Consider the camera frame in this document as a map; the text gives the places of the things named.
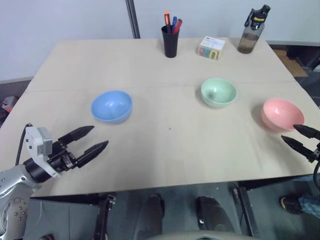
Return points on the red and grey tool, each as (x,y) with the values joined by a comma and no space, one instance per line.
(8,102)

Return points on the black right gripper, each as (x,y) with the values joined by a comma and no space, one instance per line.
(316,153)

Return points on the blue marker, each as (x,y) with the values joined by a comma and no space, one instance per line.
(174,23)

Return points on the dark clear water bottle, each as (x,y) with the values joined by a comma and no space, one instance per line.
(251,31)

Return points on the red marker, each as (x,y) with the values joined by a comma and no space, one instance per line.
(178,25)

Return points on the black pen cup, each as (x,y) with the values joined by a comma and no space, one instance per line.
(170,42)

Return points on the pink bowl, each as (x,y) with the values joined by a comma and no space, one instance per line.
(282,113)

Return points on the small colourful card box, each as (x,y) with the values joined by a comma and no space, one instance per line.
(211,47)

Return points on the black metal pole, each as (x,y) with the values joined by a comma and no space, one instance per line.
(132,18)

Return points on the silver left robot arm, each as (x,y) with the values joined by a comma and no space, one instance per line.
(12,185)

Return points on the orange capped marker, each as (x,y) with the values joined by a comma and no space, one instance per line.
(167,18)

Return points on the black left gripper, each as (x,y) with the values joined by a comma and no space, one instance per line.
(60,157)

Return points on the blue bowl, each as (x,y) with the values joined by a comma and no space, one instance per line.
(111,106)

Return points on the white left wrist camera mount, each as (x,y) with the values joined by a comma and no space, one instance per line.
(37,147)

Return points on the green bowl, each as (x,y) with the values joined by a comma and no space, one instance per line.
(219,92)

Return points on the person's shoe and jeans leg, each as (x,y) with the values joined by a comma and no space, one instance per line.
(300,202)

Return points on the black table leg frame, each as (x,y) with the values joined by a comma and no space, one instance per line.
(246,210)
(103,215)

